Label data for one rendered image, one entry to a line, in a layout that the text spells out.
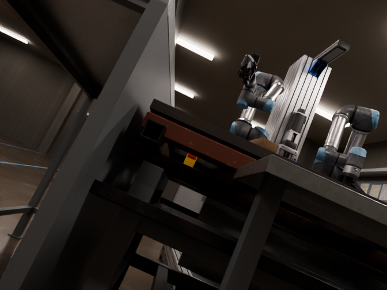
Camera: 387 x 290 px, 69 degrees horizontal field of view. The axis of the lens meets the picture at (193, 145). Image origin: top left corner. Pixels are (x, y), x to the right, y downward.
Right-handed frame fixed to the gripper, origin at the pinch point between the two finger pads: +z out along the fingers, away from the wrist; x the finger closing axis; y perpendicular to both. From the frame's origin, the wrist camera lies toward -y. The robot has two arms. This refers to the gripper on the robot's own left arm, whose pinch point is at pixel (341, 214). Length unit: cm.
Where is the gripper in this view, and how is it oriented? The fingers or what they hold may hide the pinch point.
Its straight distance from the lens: 162.0
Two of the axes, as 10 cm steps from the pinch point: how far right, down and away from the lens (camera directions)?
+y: -9.1, -4.1, 0.1
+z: -4.1, 9.0, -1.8
